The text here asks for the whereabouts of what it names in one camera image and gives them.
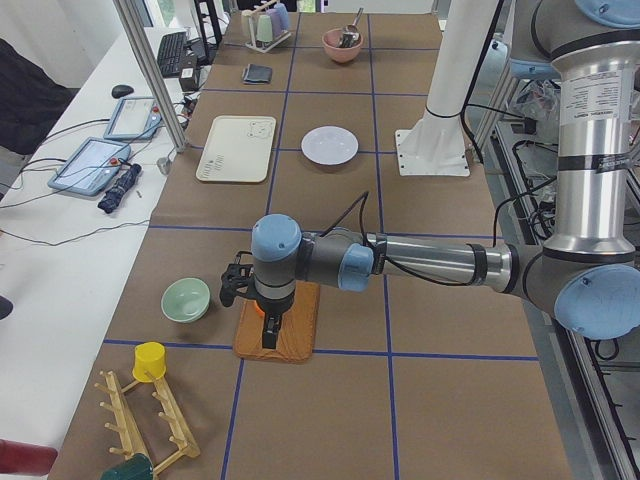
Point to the white round plate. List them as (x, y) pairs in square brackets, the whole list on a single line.
[(329, 145)]

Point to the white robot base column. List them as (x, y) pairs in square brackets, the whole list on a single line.
[(435, 146)]

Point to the wooden cutting board tray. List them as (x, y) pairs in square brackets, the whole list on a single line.
[(297, 333)]

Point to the cream rectangular tray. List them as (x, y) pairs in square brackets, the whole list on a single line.
[(237, 149)]

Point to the green ceramic bowl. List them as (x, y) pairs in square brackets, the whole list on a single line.
[(186, 300)]

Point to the yellow plastic cup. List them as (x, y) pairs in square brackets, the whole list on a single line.
[(149, 362)]

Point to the wooden cup rack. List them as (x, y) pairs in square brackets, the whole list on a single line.
[(148, 421)]

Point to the small metal cylinder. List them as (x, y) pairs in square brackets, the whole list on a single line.
[(164, 165)]

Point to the dark green cup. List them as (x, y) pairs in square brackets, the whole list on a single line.
[(137, 467)]

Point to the folded navy umbrella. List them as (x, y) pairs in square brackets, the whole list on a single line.
[(116, 193)]

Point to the near teach pendant tablet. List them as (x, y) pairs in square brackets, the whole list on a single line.
[(91, 167)]

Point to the teach pendant tablet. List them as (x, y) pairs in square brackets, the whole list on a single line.
[(91, 167), (134, 118)]

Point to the far teach pendant tablet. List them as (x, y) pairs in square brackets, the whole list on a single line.
[(134, 118)]

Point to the dark folded cloth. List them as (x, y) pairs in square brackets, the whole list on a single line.
[(257, 74)]

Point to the small black box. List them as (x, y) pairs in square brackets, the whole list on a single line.
[(189, 79)]

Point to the black computer mouse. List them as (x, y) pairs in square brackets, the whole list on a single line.
[(121, 90)]

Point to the red cylinder object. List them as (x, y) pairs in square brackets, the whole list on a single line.
[(26, 459)]

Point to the black keyboard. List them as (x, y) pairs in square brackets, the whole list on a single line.
[(170, 53)]

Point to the pink bowl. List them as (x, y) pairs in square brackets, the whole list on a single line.
[(331, 40)]

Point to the metal scoop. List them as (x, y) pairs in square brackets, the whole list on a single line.
[(350, 34)]

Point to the white cup rack with cups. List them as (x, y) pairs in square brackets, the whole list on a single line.
[(266, 25)]

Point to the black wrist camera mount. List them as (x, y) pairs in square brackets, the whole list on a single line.
[(237, 281)]

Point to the aluminium frame post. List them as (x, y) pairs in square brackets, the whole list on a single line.
[(132, 25)]

